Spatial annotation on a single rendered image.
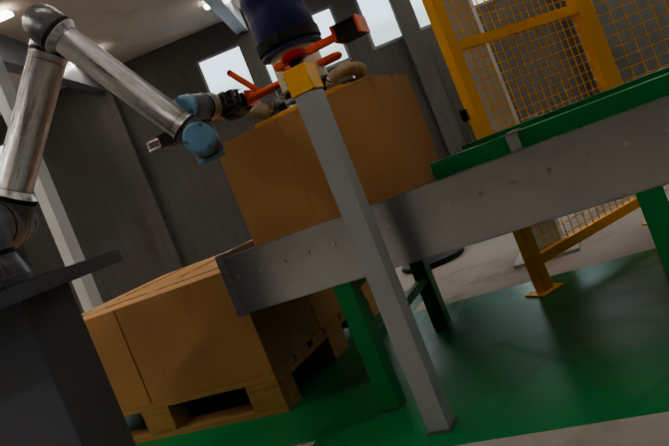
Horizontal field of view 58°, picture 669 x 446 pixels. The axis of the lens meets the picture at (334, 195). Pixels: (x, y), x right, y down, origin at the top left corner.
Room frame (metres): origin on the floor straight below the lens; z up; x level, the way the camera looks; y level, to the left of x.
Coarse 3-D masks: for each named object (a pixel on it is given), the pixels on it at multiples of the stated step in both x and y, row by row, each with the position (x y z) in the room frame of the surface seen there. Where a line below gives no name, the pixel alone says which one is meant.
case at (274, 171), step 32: (352, 96) 1.84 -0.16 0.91; (384, 96) 1.87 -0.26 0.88; (256, 128) 1.99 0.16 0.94; (288, 128) 1.94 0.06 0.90; (352, 128) 1.85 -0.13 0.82; (384, 128) 1.81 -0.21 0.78; (416, 128) 2.04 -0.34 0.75; (224, 160) 2.05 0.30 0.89; (256, 160) 2.01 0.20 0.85; (288, 160) 1.96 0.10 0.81; (352, 160) 1.87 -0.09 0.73; (384, 160) 1.83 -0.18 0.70; (416, 160) 1.92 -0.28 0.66; (256, 192) 2.03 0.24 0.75; (288, 192) 1.98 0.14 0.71; (320, 192) 1.93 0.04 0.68; (384, 192) 1.84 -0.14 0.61; (256, 224) 2.05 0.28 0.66; (288, 224) 2.00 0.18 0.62
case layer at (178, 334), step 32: (160, 288) 2.53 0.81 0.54; (192, 288) 2.20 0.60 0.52; (224, 288) 2.14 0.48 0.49; (96, 320) 2.42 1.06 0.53; (128, 320) 2.35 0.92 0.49; (160, 320) 2.28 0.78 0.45; (192, 320) 2.22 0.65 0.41; (224, 320) 2.16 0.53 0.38; (256, 320) 2.13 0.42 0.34; (288, 320) 2.30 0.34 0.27; (320, 320) 2.50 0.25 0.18; (128, 352) 2.38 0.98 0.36; (160, 352) 2.31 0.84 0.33; (192, 352) 2.25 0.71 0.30; (224, 352) 2.19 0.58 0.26; (256, 352) 2.13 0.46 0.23; (288, 352) 2.23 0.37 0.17; (128, 384) 2.40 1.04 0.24; (160, 384) 2.34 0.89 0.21; (192, 384) 2.27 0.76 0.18; (224, 384) 2.21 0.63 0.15
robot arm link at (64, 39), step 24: (24, 24) 1.74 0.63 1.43; (48, 24) 1.70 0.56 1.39; (72, 24) 1.76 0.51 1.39; (48, 48) 1.73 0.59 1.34; (72, 48) 1.72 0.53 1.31; (96, 48) 1.74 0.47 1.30; (96, 72) 1.73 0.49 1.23; (120, 72) 1.74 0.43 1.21; (120, 96) 1.75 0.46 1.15; (144, 96) 1.74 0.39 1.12; (168, 120) 1.74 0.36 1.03; (192, 120) 1.75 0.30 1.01; (192, 144) 1.73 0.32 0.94; (216, 144) 1.81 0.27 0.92
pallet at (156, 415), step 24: (336, 336) 2.56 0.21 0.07; (288, 360) 2.21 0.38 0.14; (312, 360) 2.55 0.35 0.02; (240, 384) 2.18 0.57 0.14; (264, 384) 2.14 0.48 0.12; (288, 384) 2.16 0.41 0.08; (144, 408) 2.39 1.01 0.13; (168, 408) 2.34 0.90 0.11; (240, 408) 2.29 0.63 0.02; (264, 408) 2.15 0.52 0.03; (288, 408) 2.11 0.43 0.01; (144, 432) 2.47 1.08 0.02; (168, 432) 2.36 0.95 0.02
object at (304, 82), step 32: (320, 96) 1.54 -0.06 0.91; (320, 128) 1.53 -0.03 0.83; (320, 160) 1.54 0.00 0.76; (352, 192) 1.52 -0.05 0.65; (352, 224) 1.54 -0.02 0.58; (384, 256) 1.54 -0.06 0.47; (384, 288) 1.53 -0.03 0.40; (384, 320) 1.54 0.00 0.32; (416, 352) 1.52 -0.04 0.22; (416, 384) 1.54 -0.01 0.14; (448, 416) 1.54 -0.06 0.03
